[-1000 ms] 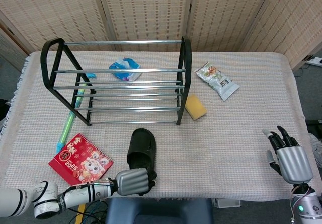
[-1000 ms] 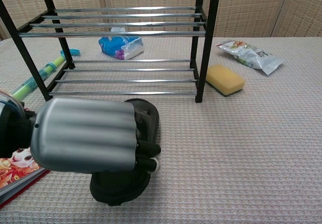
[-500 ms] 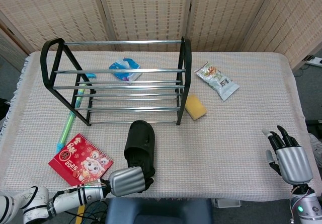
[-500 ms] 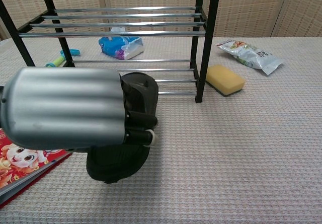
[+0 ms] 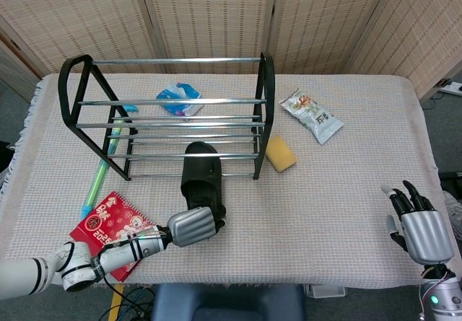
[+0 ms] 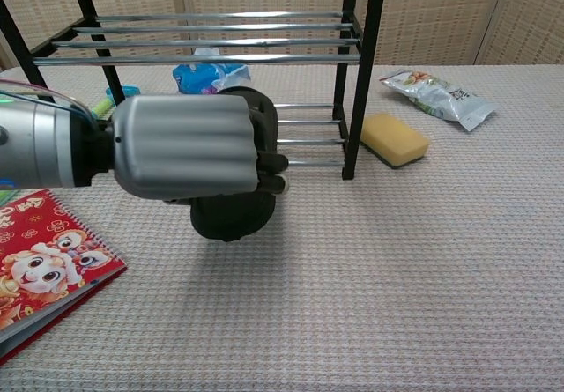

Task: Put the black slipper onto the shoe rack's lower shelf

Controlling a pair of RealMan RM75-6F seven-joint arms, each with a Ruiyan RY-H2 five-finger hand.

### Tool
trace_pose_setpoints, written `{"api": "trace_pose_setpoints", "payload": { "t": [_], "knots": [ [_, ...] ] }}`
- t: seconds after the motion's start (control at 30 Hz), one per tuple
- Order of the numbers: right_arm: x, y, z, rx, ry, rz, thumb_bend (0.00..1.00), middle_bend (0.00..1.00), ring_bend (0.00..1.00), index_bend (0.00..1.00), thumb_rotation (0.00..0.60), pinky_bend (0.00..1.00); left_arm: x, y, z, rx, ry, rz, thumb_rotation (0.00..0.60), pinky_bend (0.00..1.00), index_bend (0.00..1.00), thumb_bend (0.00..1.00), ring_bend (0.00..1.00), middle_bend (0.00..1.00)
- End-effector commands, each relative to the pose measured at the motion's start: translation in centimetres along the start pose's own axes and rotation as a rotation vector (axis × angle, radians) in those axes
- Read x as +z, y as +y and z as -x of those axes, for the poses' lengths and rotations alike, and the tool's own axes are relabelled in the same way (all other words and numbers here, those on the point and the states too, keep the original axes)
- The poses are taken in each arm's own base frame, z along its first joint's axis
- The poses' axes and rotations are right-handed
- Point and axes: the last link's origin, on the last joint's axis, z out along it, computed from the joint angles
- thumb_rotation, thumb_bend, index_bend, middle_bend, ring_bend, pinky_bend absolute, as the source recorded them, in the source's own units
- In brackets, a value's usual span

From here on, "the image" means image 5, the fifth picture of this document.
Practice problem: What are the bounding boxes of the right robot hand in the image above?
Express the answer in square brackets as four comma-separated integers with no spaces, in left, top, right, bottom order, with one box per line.
[380,180,455,265]

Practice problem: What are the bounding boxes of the yellow sponge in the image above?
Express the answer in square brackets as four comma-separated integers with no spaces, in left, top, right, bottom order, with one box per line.
[265,136,298,173]

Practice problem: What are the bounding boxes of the black rubber slipper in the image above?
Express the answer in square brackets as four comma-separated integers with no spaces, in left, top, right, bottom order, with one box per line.
[180,141,227,228]

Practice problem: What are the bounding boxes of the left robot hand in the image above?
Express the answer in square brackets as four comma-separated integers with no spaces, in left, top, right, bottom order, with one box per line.
[166,205,227,248]

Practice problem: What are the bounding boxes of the red spiral calendar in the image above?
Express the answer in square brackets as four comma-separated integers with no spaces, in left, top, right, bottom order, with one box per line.
[69,190,158,283]

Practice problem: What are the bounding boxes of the black metal shoe rack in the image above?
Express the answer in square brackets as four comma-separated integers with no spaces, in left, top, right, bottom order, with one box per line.
[58,51,276,182]

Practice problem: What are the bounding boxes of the green toy water pump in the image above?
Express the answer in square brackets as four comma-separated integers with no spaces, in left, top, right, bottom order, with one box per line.
[79,104,139,219]

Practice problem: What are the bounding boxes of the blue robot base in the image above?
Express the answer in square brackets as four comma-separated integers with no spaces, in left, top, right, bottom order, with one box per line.
[151,283,306,321]

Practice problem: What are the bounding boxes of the blue tissue pack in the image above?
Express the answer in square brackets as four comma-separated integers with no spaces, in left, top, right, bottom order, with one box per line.
[155,82,204,117]

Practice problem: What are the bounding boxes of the white power strip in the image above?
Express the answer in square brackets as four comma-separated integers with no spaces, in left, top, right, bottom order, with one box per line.
[439,78,462,96]

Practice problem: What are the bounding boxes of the silver snack bag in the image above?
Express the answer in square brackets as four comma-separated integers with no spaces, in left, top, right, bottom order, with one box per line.
[279,88,344,146]

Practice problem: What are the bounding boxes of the pink woven tablecloth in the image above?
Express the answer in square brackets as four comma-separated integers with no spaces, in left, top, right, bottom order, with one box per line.
[0,72,443,288]

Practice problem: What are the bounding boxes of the woven folding screen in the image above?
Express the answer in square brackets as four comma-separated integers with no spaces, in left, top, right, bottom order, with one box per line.
[0,0,462,102]

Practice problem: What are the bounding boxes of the black floor cables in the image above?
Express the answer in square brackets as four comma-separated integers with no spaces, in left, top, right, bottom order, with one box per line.
[104,283,157,321]

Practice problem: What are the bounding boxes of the white plastic box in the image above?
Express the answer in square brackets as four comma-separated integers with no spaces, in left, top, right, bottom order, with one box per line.
[306,284,347,298]

